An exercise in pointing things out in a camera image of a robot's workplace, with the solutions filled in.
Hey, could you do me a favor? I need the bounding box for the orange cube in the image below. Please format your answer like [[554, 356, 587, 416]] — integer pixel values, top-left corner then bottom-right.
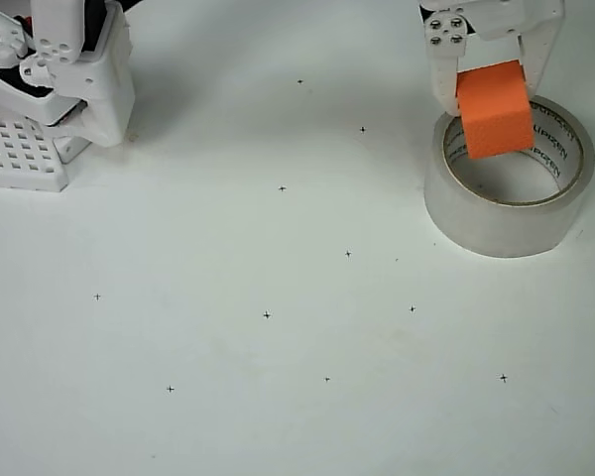
[[455, 59, 536, 162]]

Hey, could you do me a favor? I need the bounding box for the clear packing tape roll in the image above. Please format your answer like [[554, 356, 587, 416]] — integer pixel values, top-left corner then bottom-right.
[[422, 93, 595, 260]]

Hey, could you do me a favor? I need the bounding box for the white perforated base plate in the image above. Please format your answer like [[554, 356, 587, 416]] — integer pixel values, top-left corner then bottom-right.
[[0, 117, 71, 192]]

